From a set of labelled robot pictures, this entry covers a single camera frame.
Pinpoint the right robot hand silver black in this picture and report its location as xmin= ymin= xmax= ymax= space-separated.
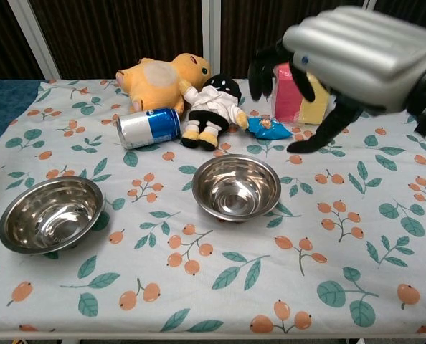
xmin=247 ymin=5 xmax=426 ymax=155

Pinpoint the stainless steel bowl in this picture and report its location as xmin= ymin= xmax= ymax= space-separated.
xmin=191 ymin=153 xmax=282 ymax=216
xmin=0 ymin=176 xmax=105 ymax=255
xmin=193 ymin=178 xmax=281 ymax=223

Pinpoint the dark corrugated partition panel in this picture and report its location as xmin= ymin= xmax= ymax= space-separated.
xmin=0 ymin=0 xmax=44 ymax=86
xmin=219 ymin=0 xmax=368 ymax=80
xmin=29 ymin=0 xmax=205 ymax=80
xmin=374 ymin=0 xmax=426 ymax=37

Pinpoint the bag of colourful foam blocks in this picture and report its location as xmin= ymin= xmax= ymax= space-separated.
xmin=272 ymin=61 xmax=334 ymax=125

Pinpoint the blue snack packet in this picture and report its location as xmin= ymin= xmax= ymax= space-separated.
xmin=247 ymin=115 xmax=293 ymax=140

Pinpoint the black-haired doll in white robe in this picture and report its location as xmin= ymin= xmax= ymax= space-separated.
xmin=179 ymin=73 xmax=250 ymax=151

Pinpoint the floral printed tablecloth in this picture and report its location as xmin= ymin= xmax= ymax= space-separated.
xmin=0 ymin=78 xmax=426 ymax=334

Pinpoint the yellow plush toy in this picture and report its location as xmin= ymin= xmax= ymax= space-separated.
xmin=115 ymin=52 xmax=212 ymax=114

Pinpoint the blue and silver drink can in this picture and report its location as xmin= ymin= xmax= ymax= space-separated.
xmin=116 ymin=107 xmax=182 ymax=151

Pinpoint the blue table cover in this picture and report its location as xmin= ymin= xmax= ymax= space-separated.
xmin=0 ymin=79 xmax=44 ymax=153

